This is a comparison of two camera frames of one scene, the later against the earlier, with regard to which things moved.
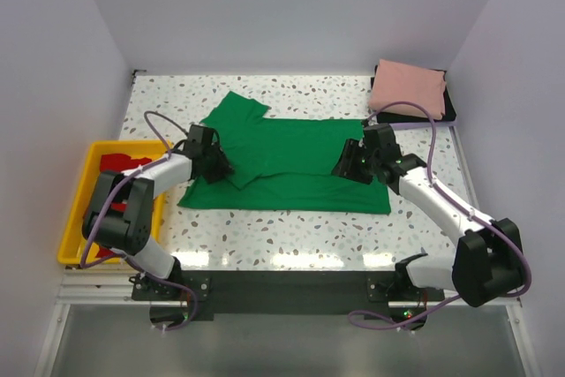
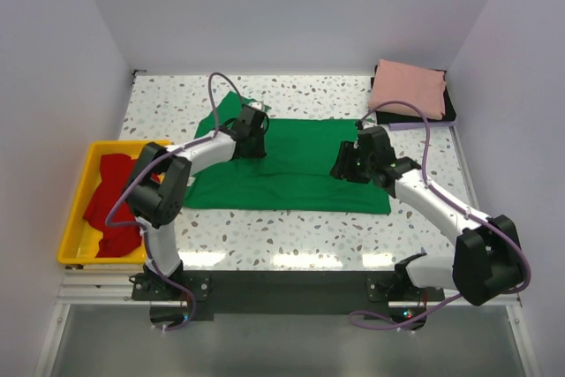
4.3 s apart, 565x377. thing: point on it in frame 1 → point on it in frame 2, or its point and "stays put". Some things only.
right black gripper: (346, 164) stays put
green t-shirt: (290, 161) stays put
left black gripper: (223, 166) → (259, 153)
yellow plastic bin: (75, 249) stays put
